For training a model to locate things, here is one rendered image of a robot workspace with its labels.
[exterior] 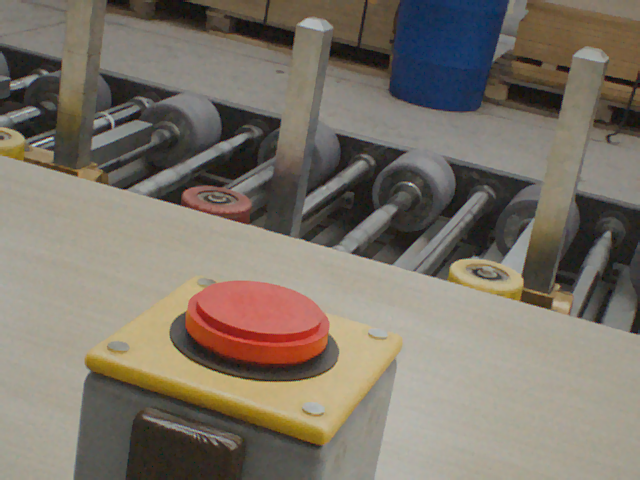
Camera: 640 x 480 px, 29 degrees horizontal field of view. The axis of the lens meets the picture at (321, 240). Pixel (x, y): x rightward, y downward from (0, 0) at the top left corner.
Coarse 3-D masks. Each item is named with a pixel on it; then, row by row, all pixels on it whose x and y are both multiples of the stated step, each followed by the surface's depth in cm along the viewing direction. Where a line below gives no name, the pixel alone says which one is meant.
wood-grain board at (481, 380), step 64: (0, 192) 135; (64, 192) 138; (128, 192) 142; (0, 256) 119; (64, 256) 121; (128, 256) 124; (192, 256) 127; (256, 256) 130; (320, 256) 133; (0, 320) 106; (64, 320) 108; (128, 320) 110; (384, 320) 120; (448, 320) 122; (512, 320) 125; (576, 320) 128; (0, 384) 96; (64, 384) 98; (448, 384) 109; (512, 384) 111; (576, 384) 113; (0, 448) 88; (64, 448) 89; (384, 448) 96; (448, 448) 98; (512, 448) 100; (576, 448) 102
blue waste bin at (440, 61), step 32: (416, 0) 583; (448, 0) 574; (480, 0) 575; (512, 0) 585; (416, 32) 587; (448, 32) 580; (480, 32) 582; (416, 64) 590; (448, 64) 585; (480, 64) 591; (416, 96) 594; (448, 96) 592; (480, 96) 604
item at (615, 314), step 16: (0, 112) 218; (144, 160) 206; (112, 176) 196; (128, 176) 198; (144, 176) 204; (256, 208) 197; (336, 208) 204; (304, 224) 190; (432, 224) 199; (416, 240) 192; (496, 256) 190; (624, 272) 192; (624, 288) 186; (608, 304) 179; (624, 304) 179; (608, 320) 173; (624, 320) 174
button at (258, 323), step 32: (224, 288) 36; (256, 288) 36; (192, 320) 34; (224, 320) 34; (256, 320) 34; (288, 320) 34; (320, 320) 35; (224, 352) 33; (256, 352) 33; (288, 352) 33; (320, 352) 34
